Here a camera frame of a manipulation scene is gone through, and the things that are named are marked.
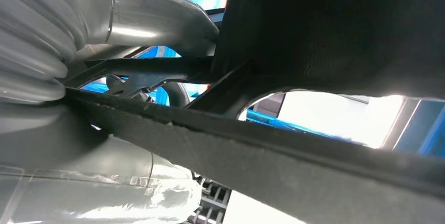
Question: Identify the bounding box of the blue metal shelf rack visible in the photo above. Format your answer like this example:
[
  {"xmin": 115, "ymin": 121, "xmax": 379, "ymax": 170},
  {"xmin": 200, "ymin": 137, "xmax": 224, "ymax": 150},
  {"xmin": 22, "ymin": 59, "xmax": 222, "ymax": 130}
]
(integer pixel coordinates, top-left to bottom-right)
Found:
[{"xmin": 80, "ymin": 0, "xmax": 445, "ymax": 158}]

